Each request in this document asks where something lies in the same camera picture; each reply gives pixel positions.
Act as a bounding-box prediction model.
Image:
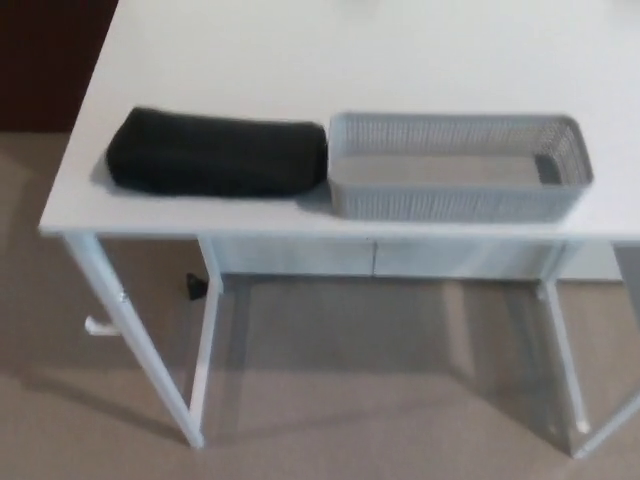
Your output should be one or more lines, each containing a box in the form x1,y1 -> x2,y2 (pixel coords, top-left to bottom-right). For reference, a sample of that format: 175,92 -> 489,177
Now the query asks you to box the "black fabric pencil case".
105,105 -> 331,198

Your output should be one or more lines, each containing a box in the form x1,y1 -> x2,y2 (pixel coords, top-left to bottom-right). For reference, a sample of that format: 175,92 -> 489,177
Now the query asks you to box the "white cabinet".
197,235 -> 640,284

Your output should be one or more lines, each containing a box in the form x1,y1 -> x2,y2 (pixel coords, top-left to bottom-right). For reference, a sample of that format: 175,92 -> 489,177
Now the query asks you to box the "small black floor wedge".
185,271 -> 208,302

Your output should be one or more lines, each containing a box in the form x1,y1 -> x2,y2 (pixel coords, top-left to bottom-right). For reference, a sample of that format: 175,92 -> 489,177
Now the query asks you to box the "grey perforated plastic basket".
327,111 -> 596,223

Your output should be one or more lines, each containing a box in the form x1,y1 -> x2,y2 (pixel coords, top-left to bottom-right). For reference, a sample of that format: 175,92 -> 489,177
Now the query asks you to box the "white hook on table leg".
83,316 -> 120,337

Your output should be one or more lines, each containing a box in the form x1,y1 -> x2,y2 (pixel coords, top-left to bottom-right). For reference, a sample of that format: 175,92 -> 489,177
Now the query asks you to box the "dark brown wooden panel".
0,0 -> 119,134

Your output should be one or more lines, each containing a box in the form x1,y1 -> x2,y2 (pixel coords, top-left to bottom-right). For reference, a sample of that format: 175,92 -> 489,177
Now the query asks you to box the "white metal table leg frame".
61,233 -> 227,449
539,238 -> 640,447

